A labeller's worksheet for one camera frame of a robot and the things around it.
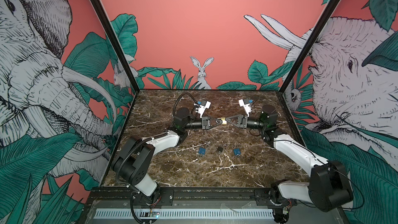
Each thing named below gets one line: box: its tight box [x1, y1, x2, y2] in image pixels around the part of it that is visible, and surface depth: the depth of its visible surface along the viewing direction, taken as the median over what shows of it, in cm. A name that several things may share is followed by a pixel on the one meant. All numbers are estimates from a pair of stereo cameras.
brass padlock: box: [217, 117, 227, 125], surface depth 75 cm
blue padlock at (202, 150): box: [198, 147, 206, 155], surface depth 91 cm
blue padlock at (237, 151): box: [233, 148, 241, 156], surface depth 90 cm
